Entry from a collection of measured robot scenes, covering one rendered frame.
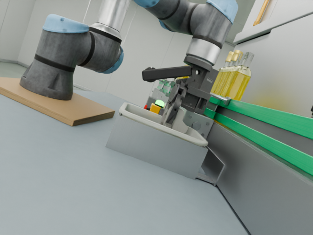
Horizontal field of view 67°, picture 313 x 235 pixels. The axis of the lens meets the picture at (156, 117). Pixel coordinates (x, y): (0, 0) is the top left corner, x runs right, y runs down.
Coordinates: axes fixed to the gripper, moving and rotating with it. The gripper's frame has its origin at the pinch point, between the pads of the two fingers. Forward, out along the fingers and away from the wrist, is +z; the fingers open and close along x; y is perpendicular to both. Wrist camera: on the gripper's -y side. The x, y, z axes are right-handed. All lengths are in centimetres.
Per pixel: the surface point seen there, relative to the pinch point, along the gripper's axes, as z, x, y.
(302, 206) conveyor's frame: -3.8, -31.0, 15.3
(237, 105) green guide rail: -14.3, 5.1, 18.2
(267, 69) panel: -33, 31, 35
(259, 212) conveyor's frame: 1.5, -24.2, 15.5
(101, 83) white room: 44, 613, -90
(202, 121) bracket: -6.1, 11.9, 13.1
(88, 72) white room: 30, 614, -134
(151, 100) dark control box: -1, 80, 3
